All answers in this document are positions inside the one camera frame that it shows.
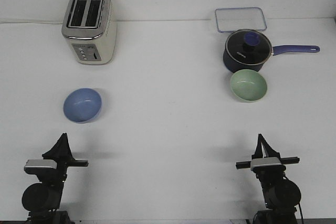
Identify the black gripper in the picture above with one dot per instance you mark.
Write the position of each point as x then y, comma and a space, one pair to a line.
272, 172
60, 149

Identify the blue bowl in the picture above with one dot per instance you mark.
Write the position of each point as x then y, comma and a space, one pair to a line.
82, 105

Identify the green bowl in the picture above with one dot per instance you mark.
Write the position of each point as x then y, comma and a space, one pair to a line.
248, 85

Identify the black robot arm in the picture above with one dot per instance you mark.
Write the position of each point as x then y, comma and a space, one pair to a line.
42, 199
281, 195

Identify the dark blue saucepan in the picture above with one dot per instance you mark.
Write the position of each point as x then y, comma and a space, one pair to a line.
234, 66

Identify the glass pot lid blue knob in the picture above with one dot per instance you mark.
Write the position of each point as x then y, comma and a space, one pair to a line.
248, 47

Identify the silver two-slot toaster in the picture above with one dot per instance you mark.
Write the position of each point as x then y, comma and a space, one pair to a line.
90, 30

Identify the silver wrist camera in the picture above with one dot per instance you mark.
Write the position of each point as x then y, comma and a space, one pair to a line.
35, 166
264, 162

